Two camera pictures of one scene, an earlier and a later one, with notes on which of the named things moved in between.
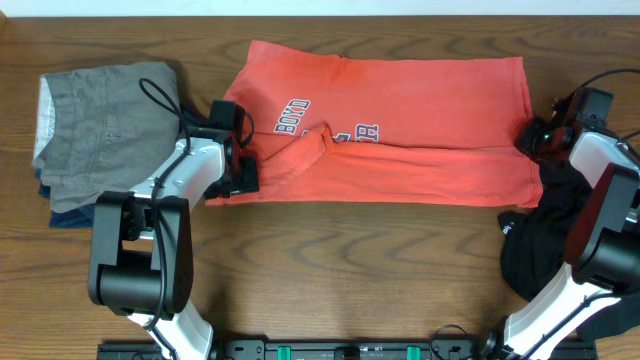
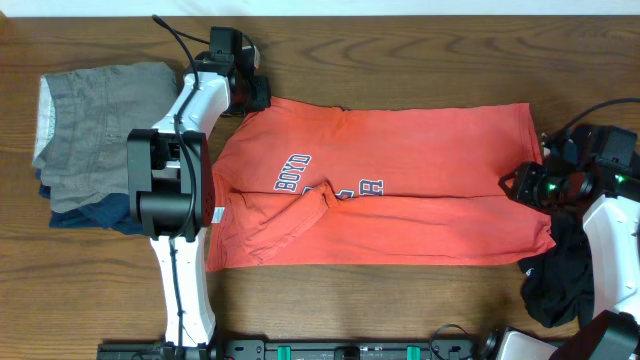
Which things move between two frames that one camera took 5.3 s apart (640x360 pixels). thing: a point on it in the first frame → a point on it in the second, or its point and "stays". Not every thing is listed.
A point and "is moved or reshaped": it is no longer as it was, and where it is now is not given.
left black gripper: [251, 184] → [262, 86]
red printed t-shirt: [336, 130] is moved or reshaped
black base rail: [251, 348] stays
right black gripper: [525, 138] → [527, 172]
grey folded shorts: [100, 130] stays
